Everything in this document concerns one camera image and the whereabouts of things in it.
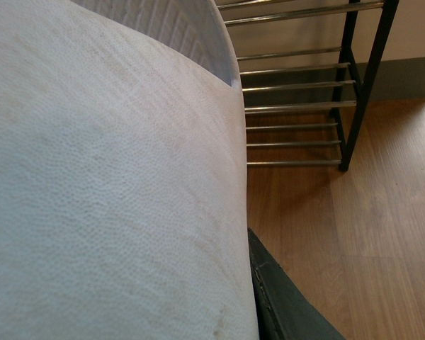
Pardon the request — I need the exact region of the black metal shoe rack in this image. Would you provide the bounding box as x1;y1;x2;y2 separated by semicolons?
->
225;1;399;172

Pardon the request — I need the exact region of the white slide sandal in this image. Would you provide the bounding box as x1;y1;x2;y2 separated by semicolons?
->
0;1;259;339

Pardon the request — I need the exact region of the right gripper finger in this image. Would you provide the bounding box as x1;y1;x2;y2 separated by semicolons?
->
248;229;343;339

